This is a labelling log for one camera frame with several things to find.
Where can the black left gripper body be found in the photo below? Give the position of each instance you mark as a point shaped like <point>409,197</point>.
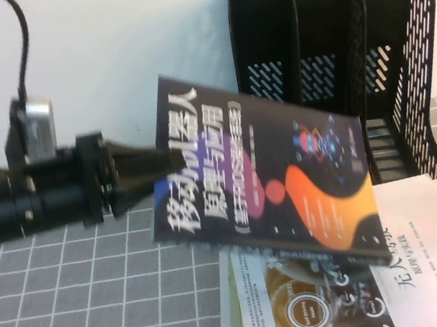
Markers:
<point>92,181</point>

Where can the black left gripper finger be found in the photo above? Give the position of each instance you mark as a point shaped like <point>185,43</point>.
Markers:
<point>137,162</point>
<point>129,194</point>

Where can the dark mobile robot book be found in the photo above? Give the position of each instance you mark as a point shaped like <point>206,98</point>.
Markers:
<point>264,173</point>

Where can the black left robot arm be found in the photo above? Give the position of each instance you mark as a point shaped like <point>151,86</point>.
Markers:
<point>24,203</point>

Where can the white self-driving book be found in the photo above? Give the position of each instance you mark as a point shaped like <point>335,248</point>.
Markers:
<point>420,265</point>

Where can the pale green book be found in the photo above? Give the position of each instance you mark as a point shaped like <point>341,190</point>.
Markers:
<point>227,312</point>

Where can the black mesh book stand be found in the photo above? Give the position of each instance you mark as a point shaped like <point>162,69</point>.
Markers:
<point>320,15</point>

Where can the grey checked tablecloth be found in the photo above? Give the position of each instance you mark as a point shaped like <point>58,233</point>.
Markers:
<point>78,293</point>

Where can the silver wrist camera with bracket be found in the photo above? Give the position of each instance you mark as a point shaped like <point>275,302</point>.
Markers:
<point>36,124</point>

